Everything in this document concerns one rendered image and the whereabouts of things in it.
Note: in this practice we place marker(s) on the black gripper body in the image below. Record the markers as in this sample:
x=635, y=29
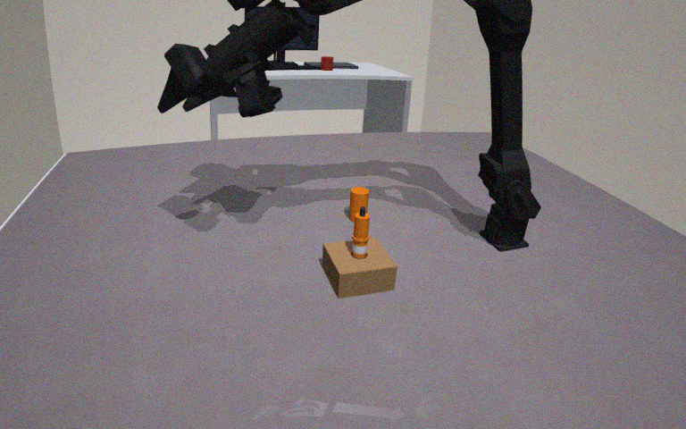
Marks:
x=199, y=75

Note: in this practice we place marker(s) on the tan square block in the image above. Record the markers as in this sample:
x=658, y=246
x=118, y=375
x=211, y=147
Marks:
x=350, y=276

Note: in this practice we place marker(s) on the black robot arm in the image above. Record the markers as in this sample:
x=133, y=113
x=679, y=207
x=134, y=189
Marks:
x=504, y=25

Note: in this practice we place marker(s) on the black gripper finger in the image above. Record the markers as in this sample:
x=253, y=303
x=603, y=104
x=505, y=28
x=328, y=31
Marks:
x=217, y=90
x=173, y=93

